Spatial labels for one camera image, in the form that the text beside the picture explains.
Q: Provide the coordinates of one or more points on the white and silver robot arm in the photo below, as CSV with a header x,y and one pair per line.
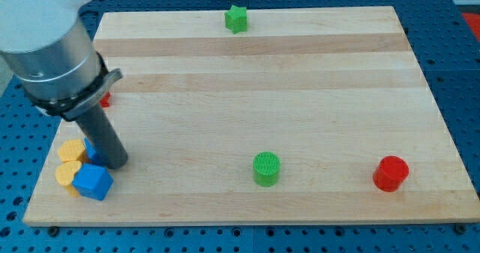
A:
x,y
46,45

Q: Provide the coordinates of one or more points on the wooden board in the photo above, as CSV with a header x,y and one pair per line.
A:
x,y
330,91

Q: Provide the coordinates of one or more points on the green cylinder block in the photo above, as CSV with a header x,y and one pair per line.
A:
x,y
266,169

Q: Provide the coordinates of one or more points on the green star block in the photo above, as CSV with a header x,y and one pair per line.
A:
x,y
236,19

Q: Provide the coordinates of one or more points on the small red block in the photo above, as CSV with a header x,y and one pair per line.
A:
x,y
105,101

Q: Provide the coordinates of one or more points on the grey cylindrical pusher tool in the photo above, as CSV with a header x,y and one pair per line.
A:
x,y
102,136

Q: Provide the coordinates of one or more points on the blue block behind pusher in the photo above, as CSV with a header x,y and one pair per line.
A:
x,y
92,154

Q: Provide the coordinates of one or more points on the blue cube block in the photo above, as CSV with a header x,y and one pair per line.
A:
x,y
93,181

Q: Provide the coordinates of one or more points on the red cylinder block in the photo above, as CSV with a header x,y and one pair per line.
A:
x,y
390,173

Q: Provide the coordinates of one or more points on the yellow hexagon block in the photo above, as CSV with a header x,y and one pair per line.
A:
x,y
73,150

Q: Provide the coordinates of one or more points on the yellow heart block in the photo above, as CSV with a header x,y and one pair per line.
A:
x,y
65,174

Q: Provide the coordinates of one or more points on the red object at edge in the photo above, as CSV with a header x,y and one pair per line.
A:
x,y
473,21

